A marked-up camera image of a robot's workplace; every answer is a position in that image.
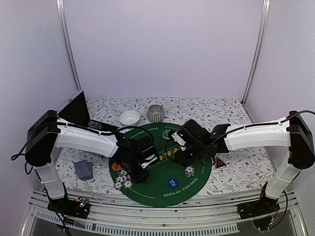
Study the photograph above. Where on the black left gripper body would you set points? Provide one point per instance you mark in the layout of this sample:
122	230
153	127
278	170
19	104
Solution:
131	167

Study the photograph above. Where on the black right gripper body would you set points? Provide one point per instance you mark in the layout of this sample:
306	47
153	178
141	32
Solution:
188	160

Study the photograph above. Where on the blue poker chip stack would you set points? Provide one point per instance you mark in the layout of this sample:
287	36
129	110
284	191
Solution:
189	171

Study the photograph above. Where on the blue poker chips pile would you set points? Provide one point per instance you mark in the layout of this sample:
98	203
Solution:
123	180

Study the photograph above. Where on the orange big blind button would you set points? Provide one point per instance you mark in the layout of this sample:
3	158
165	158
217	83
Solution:
116	167

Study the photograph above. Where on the blue small blind button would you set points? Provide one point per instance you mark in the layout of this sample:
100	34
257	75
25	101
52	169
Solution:
173	183

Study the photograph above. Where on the grey playing card deck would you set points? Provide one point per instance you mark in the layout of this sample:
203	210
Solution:
84	170

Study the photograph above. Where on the clear acrylic dealer button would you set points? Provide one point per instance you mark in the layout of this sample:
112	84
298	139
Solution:
165	134

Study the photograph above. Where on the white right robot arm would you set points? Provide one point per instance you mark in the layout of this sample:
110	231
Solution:
290	132

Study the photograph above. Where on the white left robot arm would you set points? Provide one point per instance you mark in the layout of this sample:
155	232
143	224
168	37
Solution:
50	132

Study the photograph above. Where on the round green poker mat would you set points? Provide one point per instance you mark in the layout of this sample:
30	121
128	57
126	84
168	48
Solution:
154	191

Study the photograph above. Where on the black triangular all-in marker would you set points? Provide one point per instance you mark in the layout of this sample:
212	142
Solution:
219	163

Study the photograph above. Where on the striped grey ceramic cup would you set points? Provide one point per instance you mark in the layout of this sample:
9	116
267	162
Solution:
155	113

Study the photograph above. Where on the white ceramic bowl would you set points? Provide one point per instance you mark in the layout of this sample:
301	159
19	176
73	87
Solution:
129	118

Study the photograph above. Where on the floral white tablecloth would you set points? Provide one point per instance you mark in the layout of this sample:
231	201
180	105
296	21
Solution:
245	170

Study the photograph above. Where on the poker chip row upper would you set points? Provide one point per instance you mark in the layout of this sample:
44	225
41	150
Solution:
95	125

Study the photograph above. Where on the aluminium poker chip case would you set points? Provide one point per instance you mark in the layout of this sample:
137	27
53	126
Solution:
75	110

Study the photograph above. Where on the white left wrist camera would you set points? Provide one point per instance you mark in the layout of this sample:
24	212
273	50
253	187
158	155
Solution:
147	161

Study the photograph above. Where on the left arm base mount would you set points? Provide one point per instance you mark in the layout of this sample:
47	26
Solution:
69	207

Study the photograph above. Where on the right aluminium frame post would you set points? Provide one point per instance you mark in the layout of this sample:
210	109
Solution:
259	44

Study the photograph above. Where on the aluminium frame post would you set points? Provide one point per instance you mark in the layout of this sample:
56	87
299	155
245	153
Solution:
67	43
259	44

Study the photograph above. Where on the left aluminium frame post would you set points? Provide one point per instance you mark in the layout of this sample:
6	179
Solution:
67	43

